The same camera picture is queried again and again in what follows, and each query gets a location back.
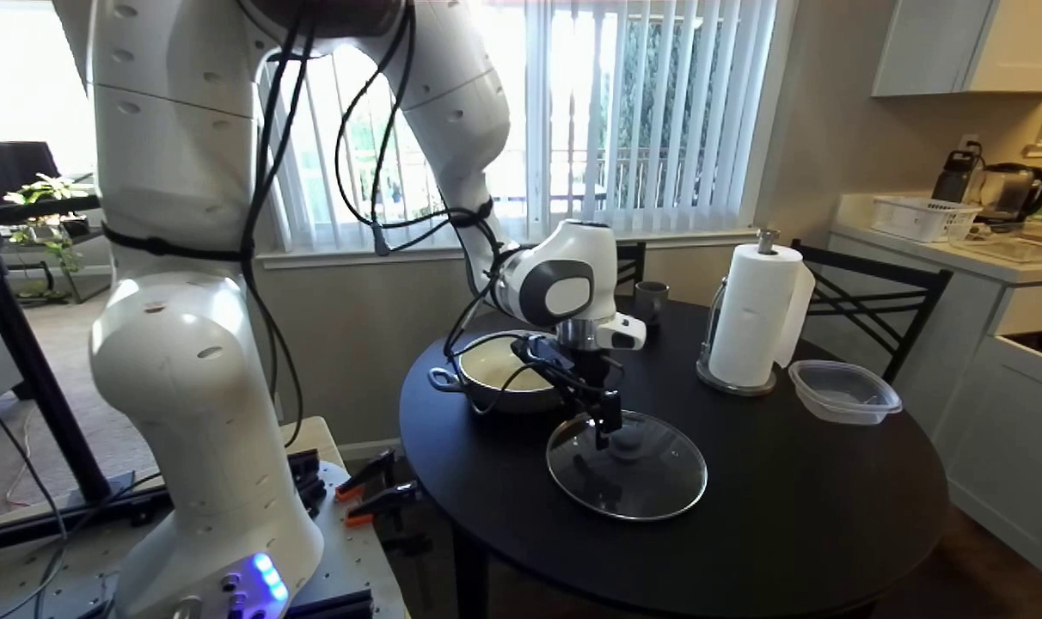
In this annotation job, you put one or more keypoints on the black block on mounting table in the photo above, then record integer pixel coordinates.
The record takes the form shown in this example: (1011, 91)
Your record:
(306, 484)

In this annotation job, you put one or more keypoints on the black electric kettle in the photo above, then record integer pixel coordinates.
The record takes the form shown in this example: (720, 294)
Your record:
(1015, 192)

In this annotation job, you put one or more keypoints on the grey pot with cream inside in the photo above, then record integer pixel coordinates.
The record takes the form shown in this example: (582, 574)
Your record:
(489, 368)

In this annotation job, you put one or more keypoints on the black tripod stand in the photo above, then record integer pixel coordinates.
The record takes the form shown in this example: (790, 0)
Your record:
(26, 355)

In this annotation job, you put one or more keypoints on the clear plastic food container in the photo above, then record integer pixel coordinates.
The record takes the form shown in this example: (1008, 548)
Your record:
(848, 394)

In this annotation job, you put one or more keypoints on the green potted plant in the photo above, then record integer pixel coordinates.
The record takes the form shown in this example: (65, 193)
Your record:
(49, 227)

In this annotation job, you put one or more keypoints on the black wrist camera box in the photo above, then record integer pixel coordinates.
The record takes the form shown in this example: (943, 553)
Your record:
(542, 355)

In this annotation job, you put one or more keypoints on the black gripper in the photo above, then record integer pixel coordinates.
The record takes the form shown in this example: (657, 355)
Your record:
(607, 344)

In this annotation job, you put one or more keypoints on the white paper towel roll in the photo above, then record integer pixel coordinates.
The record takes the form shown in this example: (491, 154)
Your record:
(754, 311)

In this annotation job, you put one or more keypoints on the grey ceramic mug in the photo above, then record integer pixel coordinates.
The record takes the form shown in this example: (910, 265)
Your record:
(657, 309)

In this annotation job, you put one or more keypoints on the clear plastic bin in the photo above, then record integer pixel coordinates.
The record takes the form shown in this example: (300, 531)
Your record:
(920, 218)

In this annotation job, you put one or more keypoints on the black coffee grinder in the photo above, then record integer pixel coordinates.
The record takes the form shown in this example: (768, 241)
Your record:
(955, 174)

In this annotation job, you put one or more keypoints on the orange black clamp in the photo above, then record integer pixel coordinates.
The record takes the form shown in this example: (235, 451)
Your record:
(370, 468)
(384, 503)

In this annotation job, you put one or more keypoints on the white vertical window blinds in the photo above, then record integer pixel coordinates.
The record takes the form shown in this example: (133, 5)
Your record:
(693, 114)

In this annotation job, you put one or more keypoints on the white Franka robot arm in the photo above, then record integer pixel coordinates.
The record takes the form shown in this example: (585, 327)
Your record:
(187, 381)

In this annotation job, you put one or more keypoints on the white wall cabinet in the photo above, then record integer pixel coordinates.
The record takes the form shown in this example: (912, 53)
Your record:
(955, 47)

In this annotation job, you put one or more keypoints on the white counter base cabinet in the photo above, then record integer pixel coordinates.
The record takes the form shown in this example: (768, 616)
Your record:
(1003, 436)

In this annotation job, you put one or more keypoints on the round glass pot lid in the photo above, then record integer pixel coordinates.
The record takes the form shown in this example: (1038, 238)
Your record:
(657, 484)

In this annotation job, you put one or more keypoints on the robot mounting table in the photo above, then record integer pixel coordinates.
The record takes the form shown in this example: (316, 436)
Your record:
(353, 553)

